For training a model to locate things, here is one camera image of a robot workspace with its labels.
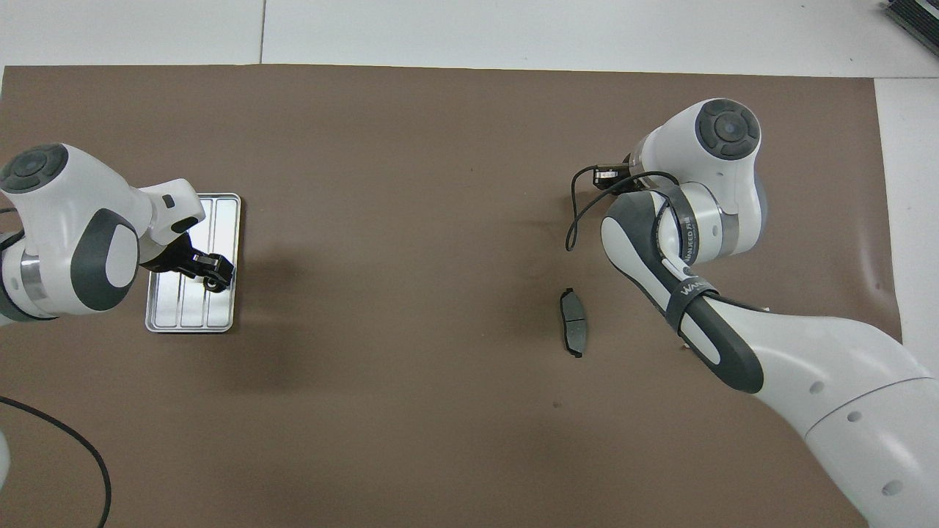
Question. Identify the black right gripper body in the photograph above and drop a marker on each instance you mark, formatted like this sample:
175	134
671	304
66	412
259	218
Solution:
610	177

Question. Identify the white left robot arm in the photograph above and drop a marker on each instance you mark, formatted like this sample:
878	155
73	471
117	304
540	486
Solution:
66	213

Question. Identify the dark ribbed device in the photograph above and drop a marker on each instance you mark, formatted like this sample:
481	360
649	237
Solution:
917	22

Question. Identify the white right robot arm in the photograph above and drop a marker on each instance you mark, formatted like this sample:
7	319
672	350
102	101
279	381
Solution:
733	220

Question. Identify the brown table mat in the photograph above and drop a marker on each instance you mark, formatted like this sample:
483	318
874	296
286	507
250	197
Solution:
440	183

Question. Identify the long curved dark brake pad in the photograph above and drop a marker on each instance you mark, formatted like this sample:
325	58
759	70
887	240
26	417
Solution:
574	323

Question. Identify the silver metal tray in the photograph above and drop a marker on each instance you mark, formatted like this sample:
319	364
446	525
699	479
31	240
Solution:
220	312

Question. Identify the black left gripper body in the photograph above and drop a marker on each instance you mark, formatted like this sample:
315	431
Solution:
176	253

